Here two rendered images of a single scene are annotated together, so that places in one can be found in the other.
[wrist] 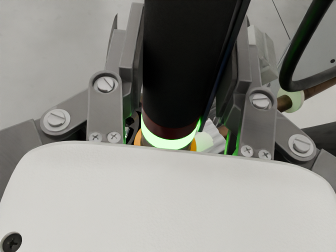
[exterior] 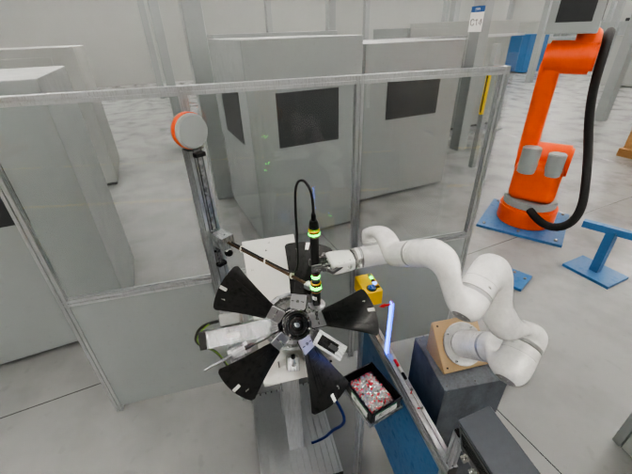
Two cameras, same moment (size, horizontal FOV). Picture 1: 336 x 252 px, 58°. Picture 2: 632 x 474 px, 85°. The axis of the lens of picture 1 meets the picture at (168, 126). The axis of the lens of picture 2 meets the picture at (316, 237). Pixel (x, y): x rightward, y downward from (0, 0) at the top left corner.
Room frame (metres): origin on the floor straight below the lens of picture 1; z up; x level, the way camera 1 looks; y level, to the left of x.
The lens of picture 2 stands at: (0.28, 1.07, 2.24)
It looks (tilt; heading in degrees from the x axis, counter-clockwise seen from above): 31 degrees down; 260
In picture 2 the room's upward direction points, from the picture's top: 2 degrees counter-clockwise
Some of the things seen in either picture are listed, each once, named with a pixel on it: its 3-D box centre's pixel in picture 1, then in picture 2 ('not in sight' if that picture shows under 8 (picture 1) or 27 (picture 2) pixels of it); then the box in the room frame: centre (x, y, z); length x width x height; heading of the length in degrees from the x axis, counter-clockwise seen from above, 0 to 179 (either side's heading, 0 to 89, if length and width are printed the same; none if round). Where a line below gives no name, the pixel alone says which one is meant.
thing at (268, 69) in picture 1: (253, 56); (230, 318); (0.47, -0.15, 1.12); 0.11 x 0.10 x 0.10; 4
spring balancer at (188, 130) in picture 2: not in sight; (189, 130); (0.55, -0.56, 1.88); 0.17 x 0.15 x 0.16; 4
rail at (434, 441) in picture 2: not in sight; (397, 373); (-0.27, 0.08, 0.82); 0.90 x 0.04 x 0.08; 94
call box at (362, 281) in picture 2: not in sight; (368, 290); (-0.24, -0.32, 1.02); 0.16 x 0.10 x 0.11; 94
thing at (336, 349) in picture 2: not in sight; (326, 343); (0.05, -0.03, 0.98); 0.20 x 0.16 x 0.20; 94
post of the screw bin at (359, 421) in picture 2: not in sight; (358, 434); (-0.09, 0.10, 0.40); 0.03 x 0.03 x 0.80; 19
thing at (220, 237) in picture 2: not in sight; (222, 239); (0.49, -0.49, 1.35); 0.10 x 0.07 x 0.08; 129
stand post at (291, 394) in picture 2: not in sight; (292, 407); (0.24, -0.10, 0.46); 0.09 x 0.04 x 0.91; 4
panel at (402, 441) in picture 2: not in sight; (390, 418); (-0.27, 0.08, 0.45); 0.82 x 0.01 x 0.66; 94
